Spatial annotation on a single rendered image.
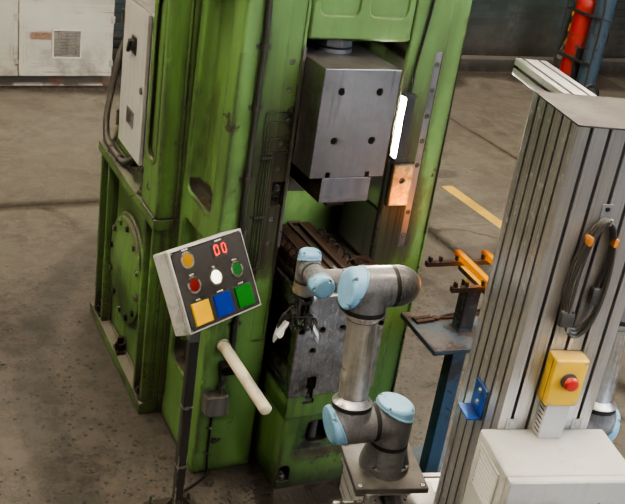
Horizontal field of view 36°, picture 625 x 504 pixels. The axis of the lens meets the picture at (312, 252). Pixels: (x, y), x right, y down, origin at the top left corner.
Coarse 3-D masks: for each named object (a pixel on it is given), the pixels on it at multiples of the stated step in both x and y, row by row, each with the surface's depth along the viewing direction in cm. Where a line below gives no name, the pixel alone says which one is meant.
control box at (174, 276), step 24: (216, 240) 326; (240, 240) 334; (168, 264) 312; (192, 264) 317; (216, 264) 325; (240, 264) 333; (168, 288) 315; (216, 288) 324; (192, 312) 315; (216, 312) 323; (240, 312) 330
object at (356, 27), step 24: (312, 0) 327; (336, 0) 331; (360, 0) 335; (384, 0) 339; (408, 0) 343; (312, 24) 330; (336, 24) 334; (360, 24) 338; (384, 24) 342; (408, 24) 346
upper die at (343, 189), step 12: (300, 180) 360; (312, 180) 350; (324, 180) 344; (336, 180) 346; (348, 180) 349; (360, 180) 351; (312, 192) 351; (324, 192) 346; (336, 192) 349; (348, 192) 351; (360, 192) 353
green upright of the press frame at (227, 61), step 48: (240, 0) 322; (288, 0) 323; (240, 48) 325; (288, 48) 331; (192, 96) 370; (240, 96) 331; (288, 96) 339; (192, 144) 374; (240, 144) 340; (288, 144) 348; (192, 192) 378; (240, 192) 348; (192, 240) 393; (240, 336) 378; (240, 384) 388; (192, 432) 395; (240, 432) 400
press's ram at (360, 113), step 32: (320, 64) 328; (352, 64) 334; (384, 64) 341; (320, 96) 329; (352, 96) 333; (384, 96) 339; (320, 128) 334; (352, 128) 339; (384, 128) 345; (320, 160) 340; (352, 160) 345; (384, 160) 351
